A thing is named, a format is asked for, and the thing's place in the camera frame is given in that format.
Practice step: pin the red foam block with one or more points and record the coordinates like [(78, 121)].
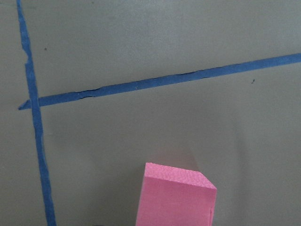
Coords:
[(173, 196)]

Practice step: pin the brown paper table cover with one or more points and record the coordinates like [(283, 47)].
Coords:
[(242, 130)]

